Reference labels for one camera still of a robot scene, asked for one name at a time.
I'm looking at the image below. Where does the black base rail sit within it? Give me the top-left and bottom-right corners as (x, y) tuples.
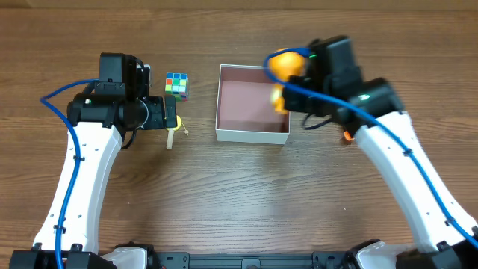
(100, 242), (412, 269)

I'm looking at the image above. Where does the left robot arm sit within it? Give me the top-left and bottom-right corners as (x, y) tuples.
(9, 53), (178, 269)

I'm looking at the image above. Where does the multicoloured puzzle cube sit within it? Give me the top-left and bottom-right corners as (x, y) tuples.
(164, 72), (189, 102)

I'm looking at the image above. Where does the white cardboard box maroon inside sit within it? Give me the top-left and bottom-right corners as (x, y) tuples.
(215, 64), (290, 145)

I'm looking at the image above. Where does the blue right cable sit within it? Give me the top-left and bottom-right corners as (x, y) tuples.
(263, 46), (478, 250)

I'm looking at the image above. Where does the orange dinosaur toy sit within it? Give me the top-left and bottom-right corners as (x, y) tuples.
(269, 52), (305, 114)

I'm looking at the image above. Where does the blue left cable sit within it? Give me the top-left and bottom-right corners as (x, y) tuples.
(40, 78), (100, 269)

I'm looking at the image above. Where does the blue cable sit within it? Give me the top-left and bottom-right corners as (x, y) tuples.
(40, 78), (100, 269)
(263, 46), (478, 250)

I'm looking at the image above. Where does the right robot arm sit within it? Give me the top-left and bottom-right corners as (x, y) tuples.
(264, 36), (477, 268)

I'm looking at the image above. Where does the white plush duck toy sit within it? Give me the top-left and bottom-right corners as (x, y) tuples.
(343, 131), (354, 143)

